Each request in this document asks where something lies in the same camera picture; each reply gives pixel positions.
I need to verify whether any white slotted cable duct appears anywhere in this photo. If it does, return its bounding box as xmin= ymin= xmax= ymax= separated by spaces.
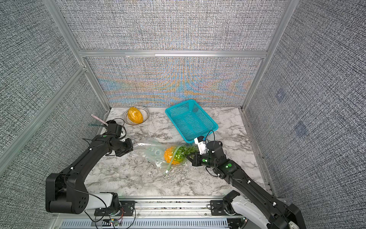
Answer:
xmin=60 ymin=218 xmax=230 ymax=229

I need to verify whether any dark green stick in cup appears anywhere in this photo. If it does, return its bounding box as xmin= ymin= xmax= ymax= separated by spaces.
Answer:
xmin=88 ymin=124 xmax=107 ymax=127

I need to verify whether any orange fruit in bowl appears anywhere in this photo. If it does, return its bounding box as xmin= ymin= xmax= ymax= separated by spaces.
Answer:
xmin=127 ymin=107 xmax=144 ymax=124

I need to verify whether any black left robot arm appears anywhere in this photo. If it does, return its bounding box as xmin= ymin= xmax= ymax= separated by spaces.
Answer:
xmin=45 ymin=120 xmax=133 ymax=214

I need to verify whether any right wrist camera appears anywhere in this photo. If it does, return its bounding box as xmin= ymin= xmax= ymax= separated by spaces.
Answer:
xmin=194 ymin=136 xmax=206 ymax=155

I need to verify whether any white patterned bowl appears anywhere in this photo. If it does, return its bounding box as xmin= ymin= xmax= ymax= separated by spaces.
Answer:
xmin=123 ymin=106 xmax=150 ymax=126

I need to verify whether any pink stick in cup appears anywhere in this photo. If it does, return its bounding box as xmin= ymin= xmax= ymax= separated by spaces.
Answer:
xmin=91 ymin=114 xmax=108 ymax=126

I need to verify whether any aluminium front rail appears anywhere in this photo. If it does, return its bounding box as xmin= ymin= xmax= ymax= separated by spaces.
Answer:
xmin=51 ymin=197 xmax=292 ymax=219

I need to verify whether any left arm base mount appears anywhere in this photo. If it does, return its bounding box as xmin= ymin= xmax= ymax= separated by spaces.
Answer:
xmin=94 ymin=200 xmax=136 ymax=217

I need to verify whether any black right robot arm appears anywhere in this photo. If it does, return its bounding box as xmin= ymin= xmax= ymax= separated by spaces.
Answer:
xmin=187 ymin=136 xmax=306 ymax=229

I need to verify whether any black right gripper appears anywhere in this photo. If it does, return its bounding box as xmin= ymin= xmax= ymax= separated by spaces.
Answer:
xmin=186 ymin=151 xmax=219 ymax=170

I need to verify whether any clear zip-top bag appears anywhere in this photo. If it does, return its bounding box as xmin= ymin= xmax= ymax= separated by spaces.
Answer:
xmin=132 ymin=138 xmax=186 ymax=175

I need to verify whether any teal plastic basket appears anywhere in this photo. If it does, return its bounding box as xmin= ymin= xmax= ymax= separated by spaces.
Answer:
xmin=165 ymin=99 xmax=218 ymax=143

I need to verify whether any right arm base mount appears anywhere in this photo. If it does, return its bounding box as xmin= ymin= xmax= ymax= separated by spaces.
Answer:
xmin=209 ymin=200 xmax=238 ymax=216

